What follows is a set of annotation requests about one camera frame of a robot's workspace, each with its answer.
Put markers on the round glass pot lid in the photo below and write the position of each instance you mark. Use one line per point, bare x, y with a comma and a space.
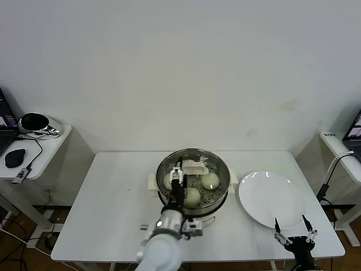
197, 169

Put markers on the chrome and black headset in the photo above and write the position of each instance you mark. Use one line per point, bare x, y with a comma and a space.
34, 121

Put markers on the white steamed baozi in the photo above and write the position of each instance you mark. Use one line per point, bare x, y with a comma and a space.
194, 197
210, 180
188, 162
167, 180

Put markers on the white wall socket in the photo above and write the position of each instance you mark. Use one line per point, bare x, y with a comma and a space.
48, 188

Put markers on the perforated steel steamer basket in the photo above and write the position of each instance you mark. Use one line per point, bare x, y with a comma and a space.
218, 204

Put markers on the cream electric cooker base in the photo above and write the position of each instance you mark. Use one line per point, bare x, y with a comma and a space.
234, 183

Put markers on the black computer mouse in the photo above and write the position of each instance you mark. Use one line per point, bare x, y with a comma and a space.
14, 157

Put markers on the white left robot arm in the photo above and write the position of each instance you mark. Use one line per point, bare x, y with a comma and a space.
163, 245

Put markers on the dark round floor object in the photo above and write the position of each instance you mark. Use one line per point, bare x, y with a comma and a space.
50, 241

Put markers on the grey usb hub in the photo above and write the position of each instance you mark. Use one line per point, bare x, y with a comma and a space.
20, 174

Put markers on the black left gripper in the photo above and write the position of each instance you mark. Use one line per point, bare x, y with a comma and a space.
178, 194

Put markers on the round white plate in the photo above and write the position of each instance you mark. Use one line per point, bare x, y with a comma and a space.
268, 197

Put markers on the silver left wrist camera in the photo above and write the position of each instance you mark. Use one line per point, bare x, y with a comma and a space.
193, 227

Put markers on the black power adapter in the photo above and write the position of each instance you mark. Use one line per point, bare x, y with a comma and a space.
322, 192

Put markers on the black open laptop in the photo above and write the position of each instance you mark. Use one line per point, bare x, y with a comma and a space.
354, 132
4, 124

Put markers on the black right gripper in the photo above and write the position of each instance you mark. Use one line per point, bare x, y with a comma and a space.
300, 248

